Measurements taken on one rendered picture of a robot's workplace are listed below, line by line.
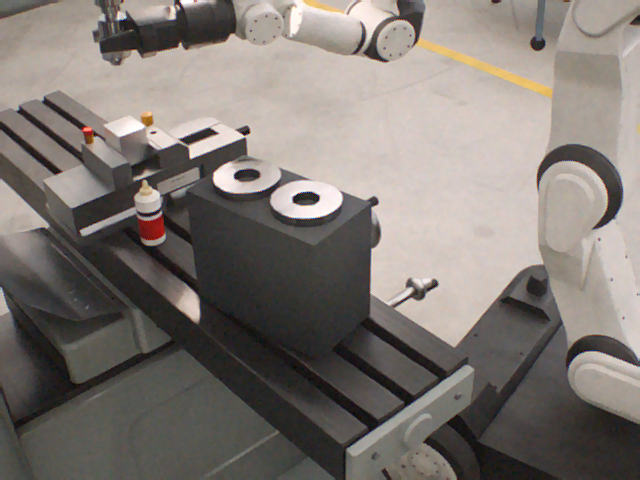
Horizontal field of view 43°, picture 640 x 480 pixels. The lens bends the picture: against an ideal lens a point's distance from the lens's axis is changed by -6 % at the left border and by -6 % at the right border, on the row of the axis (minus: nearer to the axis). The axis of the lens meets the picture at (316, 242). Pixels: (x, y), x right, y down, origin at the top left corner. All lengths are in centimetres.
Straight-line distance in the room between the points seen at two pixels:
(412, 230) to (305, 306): 195
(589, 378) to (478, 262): 145
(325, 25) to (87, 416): 77
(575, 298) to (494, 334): 28
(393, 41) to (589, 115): 40
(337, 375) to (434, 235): 191
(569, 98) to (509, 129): 244
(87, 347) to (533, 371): 82
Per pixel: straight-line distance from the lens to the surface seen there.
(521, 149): 358
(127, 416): 153
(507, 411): 158
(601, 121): 130
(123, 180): 141
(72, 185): 145
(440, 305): 269
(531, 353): 167
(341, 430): 105
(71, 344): 140
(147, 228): 136
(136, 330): 142
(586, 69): 126
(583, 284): 145
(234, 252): 113
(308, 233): 104
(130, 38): 135
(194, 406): 163
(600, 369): 147
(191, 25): 135
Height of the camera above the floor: 169
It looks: 35 degrees down
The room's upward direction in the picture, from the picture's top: 2 degrees counter-clockwise
